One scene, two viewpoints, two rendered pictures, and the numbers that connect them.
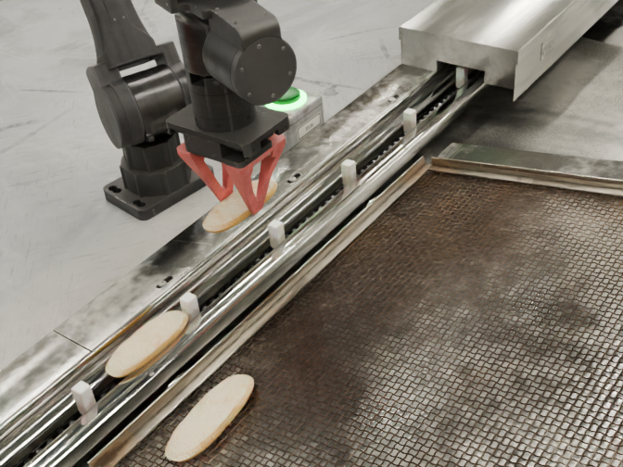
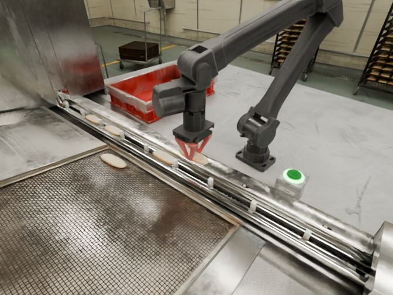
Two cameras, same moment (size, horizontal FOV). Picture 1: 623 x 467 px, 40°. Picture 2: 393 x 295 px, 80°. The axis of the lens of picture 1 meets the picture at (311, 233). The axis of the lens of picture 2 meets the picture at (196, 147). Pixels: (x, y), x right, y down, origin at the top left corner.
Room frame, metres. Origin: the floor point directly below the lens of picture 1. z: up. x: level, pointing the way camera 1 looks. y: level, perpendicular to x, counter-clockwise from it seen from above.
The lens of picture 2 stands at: (0.71, -0.46, 1.35)
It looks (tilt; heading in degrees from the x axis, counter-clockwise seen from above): 36 degrees down; 89
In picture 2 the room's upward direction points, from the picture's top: straight up
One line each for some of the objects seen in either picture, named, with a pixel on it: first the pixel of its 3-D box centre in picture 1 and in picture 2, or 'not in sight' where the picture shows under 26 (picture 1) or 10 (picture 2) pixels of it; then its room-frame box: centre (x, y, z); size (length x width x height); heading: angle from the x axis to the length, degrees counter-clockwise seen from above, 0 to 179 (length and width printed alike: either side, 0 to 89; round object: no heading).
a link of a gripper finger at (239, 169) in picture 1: (239, 167); (192, 144); (0.71, 0.06, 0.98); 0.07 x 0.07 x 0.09; 50
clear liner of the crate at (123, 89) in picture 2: not in sight; (164, 88); (0.57, 0.70, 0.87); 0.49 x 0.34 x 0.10; 46
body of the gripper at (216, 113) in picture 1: (222, 99); (193, 120); (0.71, 0.07, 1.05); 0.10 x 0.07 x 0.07; 50
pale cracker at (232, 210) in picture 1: (240, 201); (193, 155); (0.71, 0.07, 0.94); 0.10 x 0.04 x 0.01; 140
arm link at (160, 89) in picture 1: (153, 111); (256, 133); (0.91, 0.17, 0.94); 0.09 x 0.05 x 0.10; 28
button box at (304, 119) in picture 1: (290, 137); (288, 190); (0.99, 0.01, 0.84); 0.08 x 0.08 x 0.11; 50
